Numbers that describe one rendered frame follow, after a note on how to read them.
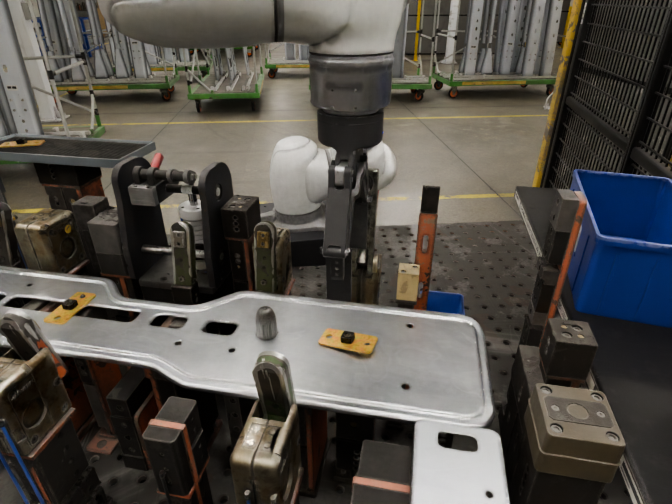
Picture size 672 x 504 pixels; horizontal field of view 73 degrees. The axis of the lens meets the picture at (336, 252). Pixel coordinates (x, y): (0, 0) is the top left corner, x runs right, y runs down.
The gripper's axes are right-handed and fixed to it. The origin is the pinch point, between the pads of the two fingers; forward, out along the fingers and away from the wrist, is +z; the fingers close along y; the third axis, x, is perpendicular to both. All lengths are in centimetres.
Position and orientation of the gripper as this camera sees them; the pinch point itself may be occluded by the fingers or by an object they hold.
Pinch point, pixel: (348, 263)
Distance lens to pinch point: 61.2
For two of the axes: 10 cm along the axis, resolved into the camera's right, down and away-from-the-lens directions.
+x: 9.8, 0.9, -1.7
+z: 0.0, 8.7, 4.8
